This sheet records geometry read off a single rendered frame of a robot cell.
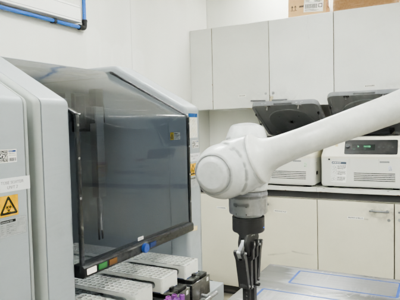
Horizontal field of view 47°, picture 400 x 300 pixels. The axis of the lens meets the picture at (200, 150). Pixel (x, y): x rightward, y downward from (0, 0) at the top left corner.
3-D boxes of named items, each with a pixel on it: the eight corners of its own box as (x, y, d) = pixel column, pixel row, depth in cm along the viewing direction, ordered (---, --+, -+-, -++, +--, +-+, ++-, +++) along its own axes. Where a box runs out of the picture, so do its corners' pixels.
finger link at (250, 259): (256, 240, 105) (253, 241, 104) (256, 288, 105) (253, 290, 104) (240, 238, 107) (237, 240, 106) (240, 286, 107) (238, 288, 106)
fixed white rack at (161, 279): (92, 284, 164) (91, 268, 163) (110, 276, 172) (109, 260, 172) (162, 297, 150) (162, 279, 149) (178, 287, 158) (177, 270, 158)
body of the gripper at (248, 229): (240, 210, 111) (241, 247, 112) (225, 216, 104) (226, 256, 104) (269, 212, 108) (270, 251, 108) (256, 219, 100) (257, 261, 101)
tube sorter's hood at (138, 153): (-39, 258, 145) (-50, 56, 142) (90, 220, 199) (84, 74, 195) (84, 280, 121) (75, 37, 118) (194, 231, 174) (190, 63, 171)
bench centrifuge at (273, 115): (243, 184, 356) (241, 101, 352) (272, 175, 409) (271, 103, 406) (314, 187, 328) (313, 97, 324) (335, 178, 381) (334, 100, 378)
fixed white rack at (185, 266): (119, 272, 177) (118, 256, 177) (134, 265, 186) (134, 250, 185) (186, 283, 163) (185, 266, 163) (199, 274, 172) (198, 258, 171)
